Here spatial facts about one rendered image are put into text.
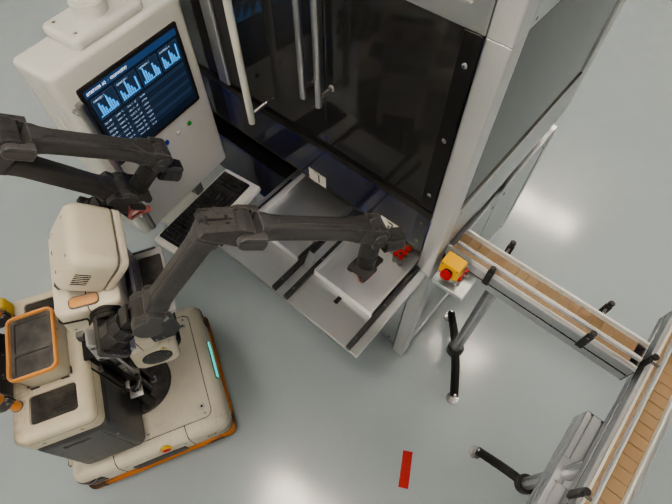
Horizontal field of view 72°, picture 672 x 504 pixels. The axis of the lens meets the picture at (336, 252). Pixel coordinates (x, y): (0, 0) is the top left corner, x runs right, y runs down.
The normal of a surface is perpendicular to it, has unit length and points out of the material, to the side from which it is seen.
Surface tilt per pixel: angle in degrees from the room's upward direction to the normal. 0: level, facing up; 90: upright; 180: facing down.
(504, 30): 90
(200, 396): 0
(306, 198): 0
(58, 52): 0
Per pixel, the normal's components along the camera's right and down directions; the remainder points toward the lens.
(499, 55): -0.65, 0.66
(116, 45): 0.84, 0.47
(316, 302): 0.00, -0.52
